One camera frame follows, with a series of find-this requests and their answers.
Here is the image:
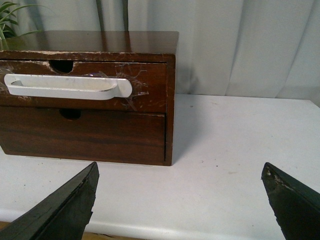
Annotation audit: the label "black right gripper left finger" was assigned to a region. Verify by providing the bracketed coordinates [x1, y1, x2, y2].
[0, 162, 99, 240]

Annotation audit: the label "green plant leaves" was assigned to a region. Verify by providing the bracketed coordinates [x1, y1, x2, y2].
[0, 1, 42, 41]

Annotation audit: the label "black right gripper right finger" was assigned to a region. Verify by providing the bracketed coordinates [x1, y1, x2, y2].
[261, 162, 320, 240]

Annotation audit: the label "brown wooden drawer cabinet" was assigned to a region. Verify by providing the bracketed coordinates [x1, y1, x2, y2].
[0, 30, 179, 166]

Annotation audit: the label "white drawer handle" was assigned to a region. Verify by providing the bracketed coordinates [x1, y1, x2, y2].
[4, 73, 133, 101]

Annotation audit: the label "white curtain backdrop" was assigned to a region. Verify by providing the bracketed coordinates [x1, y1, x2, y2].
[14, 0, 320, 105]

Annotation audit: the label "wooden drawer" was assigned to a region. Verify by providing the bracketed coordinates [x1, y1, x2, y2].
[0, 106, 165, 165]
[0, 61, 167, 113]

